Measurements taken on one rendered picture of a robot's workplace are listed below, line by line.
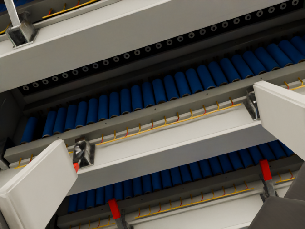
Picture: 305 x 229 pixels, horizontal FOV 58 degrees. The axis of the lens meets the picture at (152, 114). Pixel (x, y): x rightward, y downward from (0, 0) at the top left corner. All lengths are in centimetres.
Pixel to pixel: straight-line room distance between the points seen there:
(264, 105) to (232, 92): 26
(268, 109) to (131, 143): 29
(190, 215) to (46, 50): 37
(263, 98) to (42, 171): 13
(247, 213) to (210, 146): 17
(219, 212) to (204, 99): 22
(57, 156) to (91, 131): 26
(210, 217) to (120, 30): 36
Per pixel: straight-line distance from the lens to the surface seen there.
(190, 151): 41
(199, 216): 54
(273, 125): 17
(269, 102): 16
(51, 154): 18
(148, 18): 34
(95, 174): 43
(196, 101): 42
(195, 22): 35
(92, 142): 45
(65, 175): 19
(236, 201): 54
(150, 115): 42
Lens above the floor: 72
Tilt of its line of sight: 25 degrees down
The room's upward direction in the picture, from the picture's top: 19 degrees counter-clockwise
